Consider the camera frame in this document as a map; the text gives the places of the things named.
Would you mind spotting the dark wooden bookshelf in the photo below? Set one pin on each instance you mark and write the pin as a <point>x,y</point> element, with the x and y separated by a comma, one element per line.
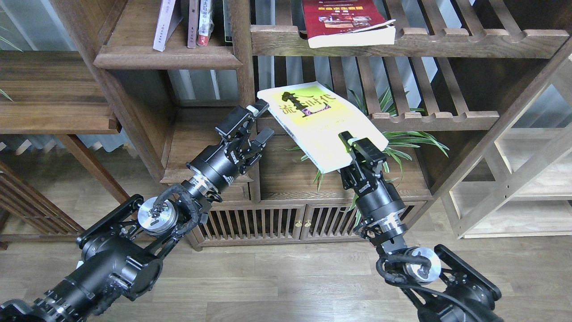
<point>455,82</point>

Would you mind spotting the green spider plant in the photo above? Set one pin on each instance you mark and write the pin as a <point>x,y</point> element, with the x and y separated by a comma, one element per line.
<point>396,139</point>

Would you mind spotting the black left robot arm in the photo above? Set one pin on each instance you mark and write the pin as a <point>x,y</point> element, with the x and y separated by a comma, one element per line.
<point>123,253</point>

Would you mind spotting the yellow green book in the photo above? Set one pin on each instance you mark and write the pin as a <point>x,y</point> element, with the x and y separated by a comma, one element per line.
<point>314,116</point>

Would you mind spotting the right slatted cabinet door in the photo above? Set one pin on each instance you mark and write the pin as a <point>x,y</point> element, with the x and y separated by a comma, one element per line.
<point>327,223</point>

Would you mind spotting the slatted wooden rack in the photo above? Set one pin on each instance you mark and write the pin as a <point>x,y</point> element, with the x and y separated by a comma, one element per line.
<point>20,199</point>

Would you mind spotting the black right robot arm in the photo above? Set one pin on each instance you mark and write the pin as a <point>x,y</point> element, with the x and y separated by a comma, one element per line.
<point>441,286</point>

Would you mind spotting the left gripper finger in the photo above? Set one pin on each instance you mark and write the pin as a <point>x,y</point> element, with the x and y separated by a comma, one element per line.
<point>263,137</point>
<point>258,108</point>

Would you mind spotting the small wooden drawer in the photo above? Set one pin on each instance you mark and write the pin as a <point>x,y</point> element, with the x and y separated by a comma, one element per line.
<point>237,192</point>

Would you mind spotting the white lavender book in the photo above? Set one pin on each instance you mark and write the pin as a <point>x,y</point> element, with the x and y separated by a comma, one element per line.
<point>170,16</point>

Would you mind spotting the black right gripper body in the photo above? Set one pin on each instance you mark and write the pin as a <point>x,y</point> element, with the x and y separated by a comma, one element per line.
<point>363,174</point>

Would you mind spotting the red white upright book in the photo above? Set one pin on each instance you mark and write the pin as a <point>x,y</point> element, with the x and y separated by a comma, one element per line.
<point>205,22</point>

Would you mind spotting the slatted cabinet door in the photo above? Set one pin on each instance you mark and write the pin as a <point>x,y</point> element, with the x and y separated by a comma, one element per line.
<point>327,223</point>
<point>249,225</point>

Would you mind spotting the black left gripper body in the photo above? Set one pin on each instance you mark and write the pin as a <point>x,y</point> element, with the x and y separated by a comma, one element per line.
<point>235,131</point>

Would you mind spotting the dark upright book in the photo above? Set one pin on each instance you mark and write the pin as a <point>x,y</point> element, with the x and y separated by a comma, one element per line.
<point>227,30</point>

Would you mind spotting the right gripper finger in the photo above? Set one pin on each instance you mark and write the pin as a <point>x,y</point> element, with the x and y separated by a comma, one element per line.
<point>347,140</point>

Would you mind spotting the light wooden shelf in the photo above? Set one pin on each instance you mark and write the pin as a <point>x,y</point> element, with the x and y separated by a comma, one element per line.
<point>530,191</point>

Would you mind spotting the left slatted cabinet door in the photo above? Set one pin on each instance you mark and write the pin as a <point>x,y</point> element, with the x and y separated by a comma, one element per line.
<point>249,225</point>

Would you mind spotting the brown upright book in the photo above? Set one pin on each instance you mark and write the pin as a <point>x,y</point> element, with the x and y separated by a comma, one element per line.
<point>193,19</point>

